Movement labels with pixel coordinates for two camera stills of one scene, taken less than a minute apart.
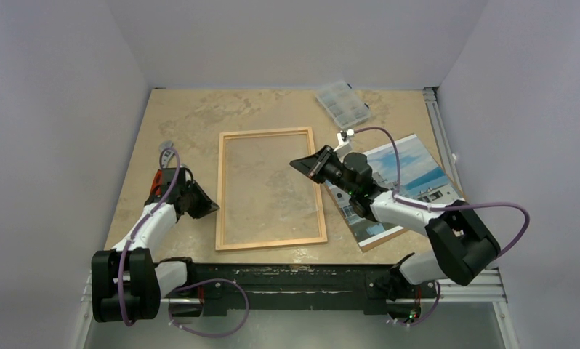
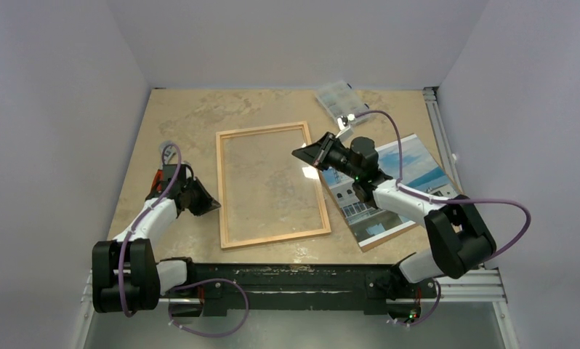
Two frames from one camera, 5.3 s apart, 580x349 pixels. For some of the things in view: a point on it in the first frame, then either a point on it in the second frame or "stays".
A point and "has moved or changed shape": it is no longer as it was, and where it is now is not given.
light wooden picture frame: [219, 245] has moved or changed shape
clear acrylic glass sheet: [264, 198] stays
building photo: [422, 182] stays
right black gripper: [323, 163] -> [325, 153]
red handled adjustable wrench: [166, 147] stays
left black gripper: [206, 207] stays
